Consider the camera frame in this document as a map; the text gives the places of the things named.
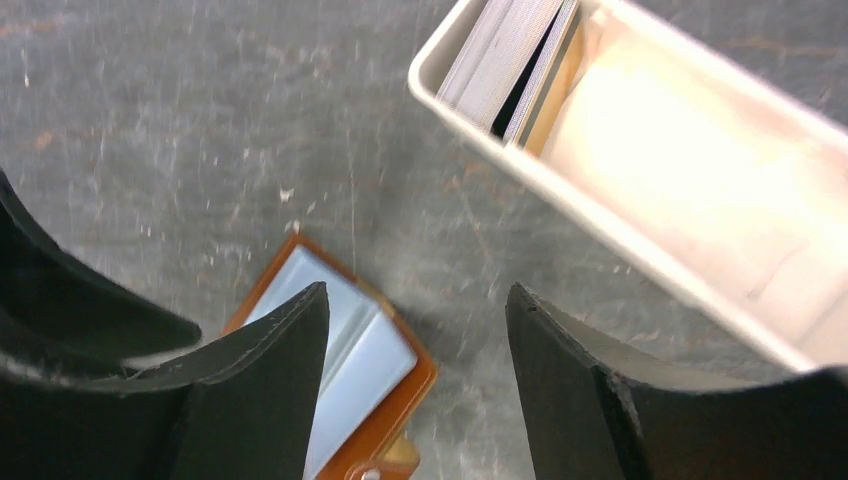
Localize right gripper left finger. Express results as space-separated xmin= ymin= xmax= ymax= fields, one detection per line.
xmin=1 ymin=282 xmax=329 ymax=479

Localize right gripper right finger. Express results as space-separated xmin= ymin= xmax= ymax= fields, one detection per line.
xmin=506 ymin=284 xmax=847 ymax=479

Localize cards in tray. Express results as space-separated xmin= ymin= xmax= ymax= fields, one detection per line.
xmin=436 ymin=0 xmax=585 ymax=156

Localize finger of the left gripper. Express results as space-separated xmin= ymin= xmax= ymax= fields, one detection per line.
xmin=1 ymin=177 xmax=201 ymax=373

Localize white plastic tray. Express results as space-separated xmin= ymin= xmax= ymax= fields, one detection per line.
xmin=408 ymin=1 xmax=847 ymax=372

